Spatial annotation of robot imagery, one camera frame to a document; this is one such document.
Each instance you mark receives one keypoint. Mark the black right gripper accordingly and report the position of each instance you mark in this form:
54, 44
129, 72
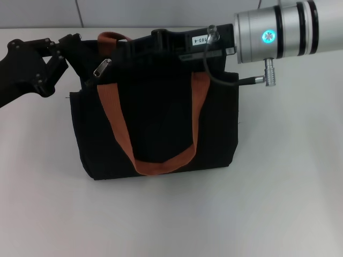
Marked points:
179, 42

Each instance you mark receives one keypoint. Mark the silver zipper pull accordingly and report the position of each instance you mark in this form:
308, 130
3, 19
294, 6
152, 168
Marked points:
101, 68

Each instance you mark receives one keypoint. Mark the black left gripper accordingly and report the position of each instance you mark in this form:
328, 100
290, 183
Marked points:
18, 72

